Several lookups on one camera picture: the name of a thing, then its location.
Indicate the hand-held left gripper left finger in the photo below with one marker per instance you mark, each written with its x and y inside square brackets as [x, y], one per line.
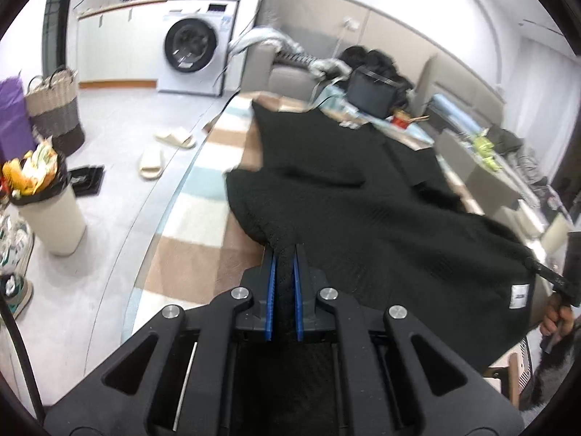
[271, 299]

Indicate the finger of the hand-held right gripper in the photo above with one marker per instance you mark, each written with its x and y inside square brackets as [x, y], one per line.
[551, 276]

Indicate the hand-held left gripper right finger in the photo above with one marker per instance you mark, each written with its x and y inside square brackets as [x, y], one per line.
[299, 299]

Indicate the black knit garment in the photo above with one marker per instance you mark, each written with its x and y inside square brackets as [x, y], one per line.
[363, 218]

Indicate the person's right forearm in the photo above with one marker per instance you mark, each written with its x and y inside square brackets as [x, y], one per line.
[553, 372]

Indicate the pile of black clothes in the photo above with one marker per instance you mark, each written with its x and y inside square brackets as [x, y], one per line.
[372, 59]

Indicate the grey clothes on armchair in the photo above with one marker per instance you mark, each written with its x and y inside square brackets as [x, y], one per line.
[268, 38]

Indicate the person's right hand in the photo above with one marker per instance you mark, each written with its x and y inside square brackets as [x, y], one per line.
[556, 318]

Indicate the checkered blanket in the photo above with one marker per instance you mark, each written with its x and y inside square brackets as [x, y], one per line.
[204, 218]

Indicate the grey cabinet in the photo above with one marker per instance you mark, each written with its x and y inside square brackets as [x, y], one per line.
[476, 186]

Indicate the green packet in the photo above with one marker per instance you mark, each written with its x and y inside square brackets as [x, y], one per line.
[484, 150]

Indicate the light blue rolled mat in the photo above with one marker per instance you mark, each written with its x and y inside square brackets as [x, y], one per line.
[458, 116]

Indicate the cream slipper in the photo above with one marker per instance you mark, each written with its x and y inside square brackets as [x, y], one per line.
[174, 138]
[151, 163]

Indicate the light blue tablecloth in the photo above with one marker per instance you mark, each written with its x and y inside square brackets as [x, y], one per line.
[363, 120]

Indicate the red bowl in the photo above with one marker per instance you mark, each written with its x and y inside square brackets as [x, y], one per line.
[401, 120]

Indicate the black bag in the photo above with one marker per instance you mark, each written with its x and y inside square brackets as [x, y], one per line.
[370, 93]

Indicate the black floor mat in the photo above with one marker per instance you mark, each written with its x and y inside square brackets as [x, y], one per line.
[86, 181]

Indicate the beige armchair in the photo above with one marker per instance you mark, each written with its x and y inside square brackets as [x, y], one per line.
[258, 68]

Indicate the cream trash bin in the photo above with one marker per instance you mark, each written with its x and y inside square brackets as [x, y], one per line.
[50, 222]

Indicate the white green sneaker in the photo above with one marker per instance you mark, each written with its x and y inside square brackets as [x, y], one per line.
[16, 245]
[18, 293]

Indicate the pile of snack wrappers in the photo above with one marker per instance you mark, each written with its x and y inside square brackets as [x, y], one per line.
[34, 170]

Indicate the white washing machine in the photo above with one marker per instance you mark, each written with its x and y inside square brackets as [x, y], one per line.
[218, 22]

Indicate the woven basket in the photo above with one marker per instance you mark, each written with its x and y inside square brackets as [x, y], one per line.
[54, 113]

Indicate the white counter cabinet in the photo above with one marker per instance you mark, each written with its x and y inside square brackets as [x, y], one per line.
[118, 41]

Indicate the purple bag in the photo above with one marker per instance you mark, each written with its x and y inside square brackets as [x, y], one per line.
[11, 118]

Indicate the dark glass door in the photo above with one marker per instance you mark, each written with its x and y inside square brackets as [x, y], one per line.
[59, 27]

